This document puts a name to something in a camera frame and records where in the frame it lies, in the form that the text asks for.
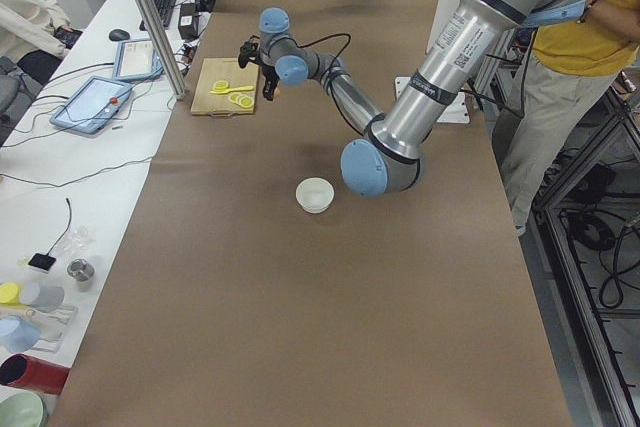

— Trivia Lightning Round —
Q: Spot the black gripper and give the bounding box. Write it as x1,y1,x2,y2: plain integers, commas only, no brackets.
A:
237,35,279,101

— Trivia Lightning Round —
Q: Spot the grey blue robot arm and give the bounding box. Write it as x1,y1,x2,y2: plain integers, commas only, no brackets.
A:
238,0,586,197

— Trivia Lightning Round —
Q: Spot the black power adapter box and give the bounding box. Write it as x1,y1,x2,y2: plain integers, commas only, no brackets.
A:
178,3,199,41

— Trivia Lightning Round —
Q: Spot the yellow plastic knife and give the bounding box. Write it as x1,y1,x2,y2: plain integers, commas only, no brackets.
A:
209,85,254,95

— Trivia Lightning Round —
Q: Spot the wooden cutting board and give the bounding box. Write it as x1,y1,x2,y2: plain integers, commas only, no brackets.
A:
190,58,259,117

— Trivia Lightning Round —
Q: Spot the lemon slice toy front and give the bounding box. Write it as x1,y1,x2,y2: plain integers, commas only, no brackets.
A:
211,80,230,93

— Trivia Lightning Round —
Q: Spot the white bowl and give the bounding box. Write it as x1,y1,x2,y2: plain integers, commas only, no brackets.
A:
295,177,334,214

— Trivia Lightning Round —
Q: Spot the blue teach pendant far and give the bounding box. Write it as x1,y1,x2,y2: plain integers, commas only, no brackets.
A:
112,39,163,82

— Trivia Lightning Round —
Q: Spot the blue teach pendant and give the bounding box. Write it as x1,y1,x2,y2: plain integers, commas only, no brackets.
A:
49,76,133,135
112,39,163,82

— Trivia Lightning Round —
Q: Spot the black keyboard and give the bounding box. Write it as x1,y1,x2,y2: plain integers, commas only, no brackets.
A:
138,0,180,31

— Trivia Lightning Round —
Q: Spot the black computer mouse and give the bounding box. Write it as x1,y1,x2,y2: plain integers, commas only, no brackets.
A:
108,29,130,42

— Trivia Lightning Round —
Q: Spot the blue teach pendant near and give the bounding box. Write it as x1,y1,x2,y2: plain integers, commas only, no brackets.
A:
49,76,133,135

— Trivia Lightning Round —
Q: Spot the person in white sweater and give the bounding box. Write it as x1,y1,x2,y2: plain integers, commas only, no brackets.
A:
1,0,82,86

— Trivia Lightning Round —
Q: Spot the small metal cylinder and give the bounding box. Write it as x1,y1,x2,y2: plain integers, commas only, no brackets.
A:
67,258,96,292

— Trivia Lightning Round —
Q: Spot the person in yellow shirt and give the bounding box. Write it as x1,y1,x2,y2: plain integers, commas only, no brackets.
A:
492,0,639,234

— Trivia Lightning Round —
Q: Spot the small black square device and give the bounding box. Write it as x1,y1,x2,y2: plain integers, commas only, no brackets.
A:
27,253,57,273

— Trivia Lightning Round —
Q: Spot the grey cup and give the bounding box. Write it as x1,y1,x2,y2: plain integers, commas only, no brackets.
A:
19,283,65,312

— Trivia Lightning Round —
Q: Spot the yellow cup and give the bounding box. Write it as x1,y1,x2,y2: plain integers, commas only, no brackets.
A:
0,282,22,305

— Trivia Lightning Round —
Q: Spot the light blue cup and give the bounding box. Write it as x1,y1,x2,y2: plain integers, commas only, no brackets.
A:
0,316,41,354

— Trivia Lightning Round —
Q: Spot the red cylinder cup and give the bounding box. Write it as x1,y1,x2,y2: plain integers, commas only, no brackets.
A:
1,354,70,395

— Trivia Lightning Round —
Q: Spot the green bowl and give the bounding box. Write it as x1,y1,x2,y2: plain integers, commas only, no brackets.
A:
1,392,48,427

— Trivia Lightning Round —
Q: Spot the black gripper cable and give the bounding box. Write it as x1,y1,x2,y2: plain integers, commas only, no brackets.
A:
292,32,352,63

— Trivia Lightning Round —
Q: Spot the aluminium frame post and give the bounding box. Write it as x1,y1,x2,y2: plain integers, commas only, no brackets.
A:
135,0,186,100

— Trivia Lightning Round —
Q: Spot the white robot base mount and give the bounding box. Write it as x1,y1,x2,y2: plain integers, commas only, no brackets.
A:
425,0,470,124

